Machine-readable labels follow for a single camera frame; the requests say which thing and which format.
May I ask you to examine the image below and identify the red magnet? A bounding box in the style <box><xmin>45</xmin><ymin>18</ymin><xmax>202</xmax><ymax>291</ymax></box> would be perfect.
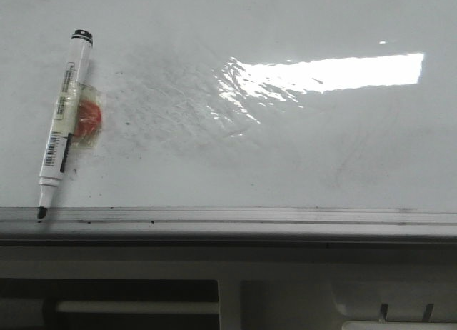
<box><xmin>71</xmin><ymin>84</ymin><xmax>104</xmax><ymax>149</ymax></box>

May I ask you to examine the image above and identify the white whiteboard marker pen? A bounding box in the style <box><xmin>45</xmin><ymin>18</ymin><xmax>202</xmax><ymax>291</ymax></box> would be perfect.
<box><xmin>37</xmin><ymin>29</ymin><xmax>94</xmax><ymax>220</ymax></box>

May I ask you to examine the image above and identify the white machine housing panel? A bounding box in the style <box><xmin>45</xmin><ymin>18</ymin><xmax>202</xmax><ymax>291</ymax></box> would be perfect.
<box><xmin>1</xmin><ymin>244</ymin><xmax>456</xmax><ymax>329</ymax></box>

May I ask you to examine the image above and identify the white horizontal rod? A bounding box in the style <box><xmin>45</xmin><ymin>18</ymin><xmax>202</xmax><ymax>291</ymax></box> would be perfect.
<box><xmin>56</xmin><ymin>301</ymin><xmax>219</xmax><ymax>314</ymax></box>

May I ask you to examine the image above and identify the aluminium whiteboard frame rail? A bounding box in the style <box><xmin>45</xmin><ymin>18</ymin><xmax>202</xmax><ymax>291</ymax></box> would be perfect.
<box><xmin>1</xmin><ymin>206</ymin><xmax>456</xmax><ymax>245</ymax></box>

